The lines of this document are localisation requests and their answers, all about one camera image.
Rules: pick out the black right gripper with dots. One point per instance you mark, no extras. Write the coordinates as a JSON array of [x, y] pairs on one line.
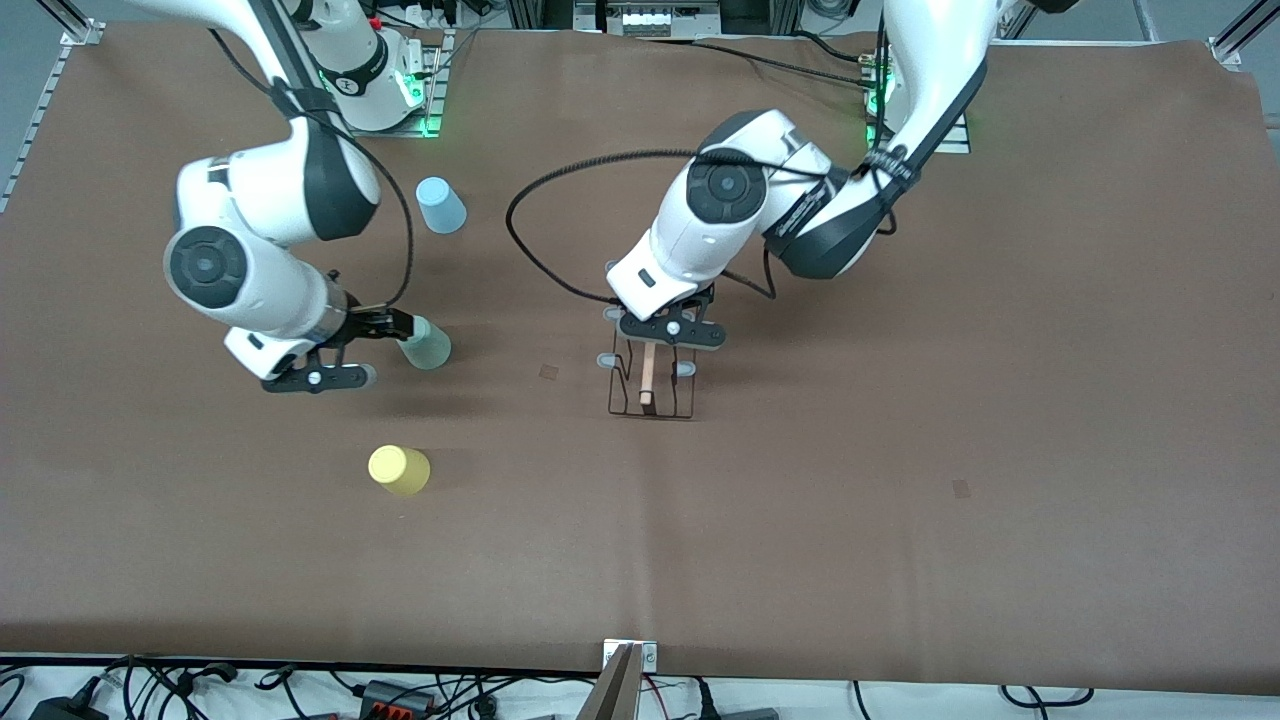
[[371, 325]]

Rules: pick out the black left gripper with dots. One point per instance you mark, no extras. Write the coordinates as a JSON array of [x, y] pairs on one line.
[[697, 297]]

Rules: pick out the mint green plastic cup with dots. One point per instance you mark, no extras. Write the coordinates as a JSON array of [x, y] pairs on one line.
[[430, 348]]

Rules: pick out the yellow plastic cup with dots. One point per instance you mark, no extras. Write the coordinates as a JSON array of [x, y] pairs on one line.
[[400, 470]]

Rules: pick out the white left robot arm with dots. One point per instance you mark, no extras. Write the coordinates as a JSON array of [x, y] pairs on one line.
[[700, 220]]

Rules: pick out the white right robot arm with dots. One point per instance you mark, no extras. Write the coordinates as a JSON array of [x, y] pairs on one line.
[[270, 190]]

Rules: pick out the light blue plastic cup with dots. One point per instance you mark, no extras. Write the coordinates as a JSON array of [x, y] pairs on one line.
[[440, 205]]

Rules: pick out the brown table mat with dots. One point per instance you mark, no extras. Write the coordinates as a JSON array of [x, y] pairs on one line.
[[900, 400]]

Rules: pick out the grey box with white terminals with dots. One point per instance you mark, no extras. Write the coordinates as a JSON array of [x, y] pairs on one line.
[[650, 20]]

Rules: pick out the white power strip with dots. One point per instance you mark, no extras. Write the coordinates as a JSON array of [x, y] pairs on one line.
[[425, 15]]

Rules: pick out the black box with red terminals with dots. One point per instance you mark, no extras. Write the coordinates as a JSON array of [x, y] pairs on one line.
[[385, 695]]

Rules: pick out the black power adapter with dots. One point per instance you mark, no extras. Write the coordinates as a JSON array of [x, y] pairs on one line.
[[65, 710]]

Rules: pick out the small metal mounting bracket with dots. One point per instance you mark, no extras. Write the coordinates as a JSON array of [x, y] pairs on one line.
[[648, 655]]

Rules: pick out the grey brown camera pole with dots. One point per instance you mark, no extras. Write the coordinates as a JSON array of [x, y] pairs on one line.
[[615, 695]]

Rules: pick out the aluminium frame extrusion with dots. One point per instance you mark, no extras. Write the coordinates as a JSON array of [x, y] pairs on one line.
[[1240, 35], [75, 20]]

